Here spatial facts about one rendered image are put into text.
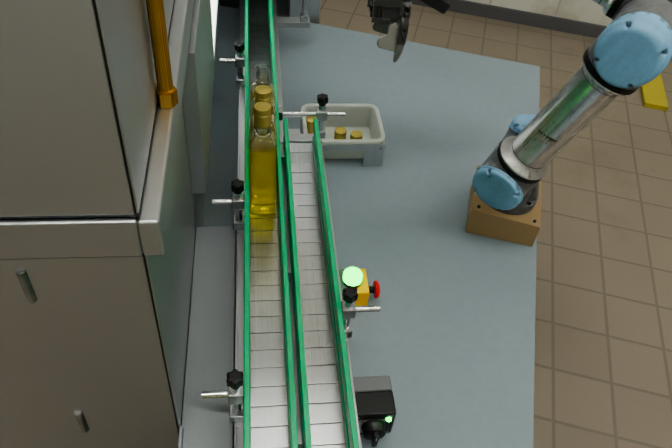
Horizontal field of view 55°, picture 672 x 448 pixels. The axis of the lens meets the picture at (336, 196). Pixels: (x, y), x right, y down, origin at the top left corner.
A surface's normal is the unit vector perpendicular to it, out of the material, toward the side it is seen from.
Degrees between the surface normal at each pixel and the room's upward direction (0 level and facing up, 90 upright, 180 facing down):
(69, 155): 90
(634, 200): 0
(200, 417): 0
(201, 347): 0
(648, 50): 84
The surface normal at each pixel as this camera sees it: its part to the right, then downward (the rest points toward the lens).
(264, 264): 0.07, -0.72
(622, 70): -0.50, 0.47
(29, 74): 0.10, 0.70
